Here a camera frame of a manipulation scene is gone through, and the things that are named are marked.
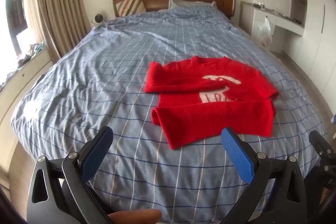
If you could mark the white wardrobe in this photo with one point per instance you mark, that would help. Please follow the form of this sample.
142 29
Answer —
315 42

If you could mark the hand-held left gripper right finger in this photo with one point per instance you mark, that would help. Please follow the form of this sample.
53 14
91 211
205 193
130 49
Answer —
237 154

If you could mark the clear bottle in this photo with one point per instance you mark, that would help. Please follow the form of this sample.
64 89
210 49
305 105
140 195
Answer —
261 4

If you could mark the person's left hand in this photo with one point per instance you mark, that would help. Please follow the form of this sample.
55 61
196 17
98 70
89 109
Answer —
136 216

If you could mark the window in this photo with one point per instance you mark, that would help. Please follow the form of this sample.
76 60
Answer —
15 11

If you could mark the beige curtain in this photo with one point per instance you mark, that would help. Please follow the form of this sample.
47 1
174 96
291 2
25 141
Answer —
60 3

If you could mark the blue checked duvet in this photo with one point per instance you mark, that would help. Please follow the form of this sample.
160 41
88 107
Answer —
105 82

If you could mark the white built-in desk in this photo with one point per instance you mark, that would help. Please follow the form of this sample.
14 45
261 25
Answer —
258 13

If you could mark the striped pillow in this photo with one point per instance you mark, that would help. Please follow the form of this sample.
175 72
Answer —
130 6

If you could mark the small round bedside device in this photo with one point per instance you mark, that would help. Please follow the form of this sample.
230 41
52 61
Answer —
99 19

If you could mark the grey-blue pillow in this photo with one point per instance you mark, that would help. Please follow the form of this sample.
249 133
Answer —
181 2

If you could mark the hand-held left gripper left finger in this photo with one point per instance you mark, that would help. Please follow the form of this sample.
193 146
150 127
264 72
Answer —
95 153

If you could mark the white plastic bag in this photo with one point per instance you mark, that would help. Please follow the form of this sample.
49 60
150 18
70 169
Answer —
264 32

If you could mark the colourful clutter pile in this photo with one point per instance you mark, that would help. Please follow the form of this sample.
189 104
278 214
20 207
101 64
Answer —
36 48

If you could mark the red knitted sweater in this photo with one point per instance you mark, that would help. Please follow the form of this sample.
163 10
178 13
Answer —
210 119

